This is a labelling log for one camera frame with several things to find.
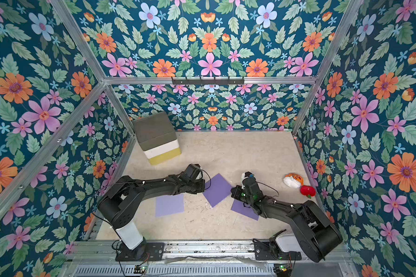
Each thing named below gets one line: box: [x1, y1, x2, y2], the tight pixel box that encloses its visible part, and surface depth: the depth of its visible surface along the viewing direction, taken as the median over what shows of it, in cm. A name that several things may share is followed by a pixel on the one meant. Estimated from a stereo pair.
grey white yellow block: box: [132, 110, 182, 166], surface depth 98 cm
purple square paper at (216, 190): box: [202, 173, 232, 208], surface depth 92 cm
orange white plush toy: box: [283, 173, 304, 189], surface depth 92 cm
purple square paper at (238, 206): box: [230, 198, 260, 222], surface depth 85 cm
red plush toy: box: [299, 185, 317, 200], surface depth 92 cm
